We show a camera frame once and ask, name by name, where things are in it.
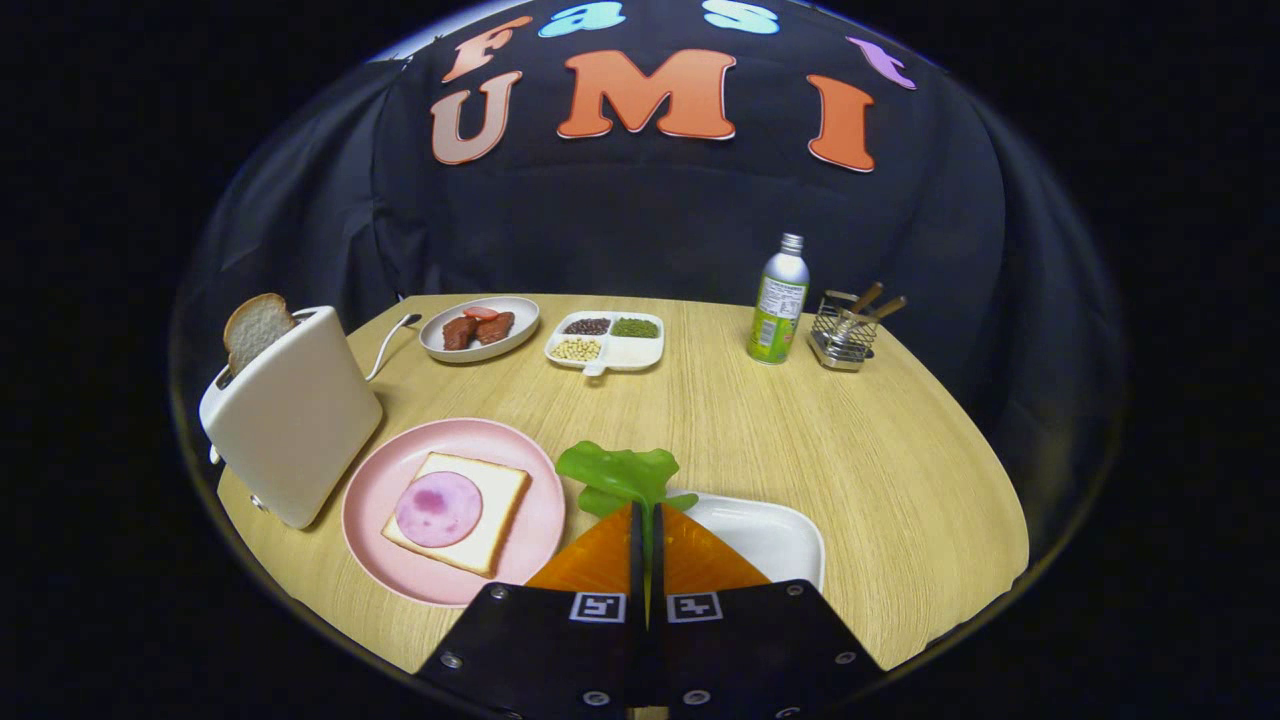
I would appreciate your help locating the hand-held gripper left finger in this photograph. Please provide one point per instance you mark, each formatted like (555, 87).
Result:
(540, 650)

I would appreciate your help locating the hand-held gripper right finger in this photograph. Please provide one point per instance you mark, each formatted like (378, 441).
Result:
(750, 650)

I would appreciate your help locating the green lettuce leaf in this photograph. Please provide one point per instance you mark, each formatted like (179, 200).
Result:
(620, 470)

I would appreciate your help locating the toasted bread slice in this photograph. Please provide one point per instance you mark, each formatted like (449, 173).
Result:
(255, 328)

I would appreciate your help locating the white rectangular plate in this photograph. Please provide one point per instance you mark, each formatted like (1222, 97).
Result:
(770, 540)

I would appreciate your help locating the square white bread slice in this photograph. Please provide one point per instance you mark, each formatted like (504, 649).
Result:
(495, 525)

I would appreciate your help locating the pink ham slice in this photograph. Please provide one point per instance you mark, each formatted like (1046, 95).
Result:
(438, 508)

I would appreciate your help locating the round pink plate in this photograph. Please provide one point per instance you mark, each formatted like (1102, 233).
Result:
(380, 500)

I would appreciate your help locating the pile of yellow soybeans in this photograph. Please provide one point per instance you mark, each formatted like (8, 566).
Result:
(575, 349)

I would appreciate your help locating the white divided dish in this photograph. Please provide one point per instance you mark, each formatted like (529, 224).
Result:
(635, 352)

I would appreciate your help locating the brown meat piece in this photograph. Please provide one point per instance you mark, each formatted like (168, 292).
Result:
(459, 333)
(495, 328)

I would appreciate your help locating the round beige plate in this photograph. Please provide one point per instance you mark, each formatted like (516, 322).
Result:
(520, 325)

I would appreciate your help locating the pile of dark red beans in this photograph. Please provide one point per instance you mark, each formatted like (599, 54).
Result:
(587, 326)

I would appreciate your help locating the white toaster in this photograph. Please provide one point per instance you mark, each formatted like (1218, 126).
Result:
(295, 430)

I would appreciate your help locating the pile of green beans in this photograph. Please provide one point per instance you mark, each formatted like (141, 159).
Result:
(635, 327)

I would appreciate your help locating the silver green bottle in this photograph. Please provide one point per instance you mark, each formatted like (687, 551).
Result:
(778, 310)

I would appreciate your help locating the red sausage slice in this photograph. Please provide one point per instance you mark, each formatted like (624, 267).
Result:
(480, 313)

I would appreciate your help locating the black backdrop cloth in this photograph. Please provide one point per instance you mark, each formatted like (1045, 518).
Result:
(640, 220)

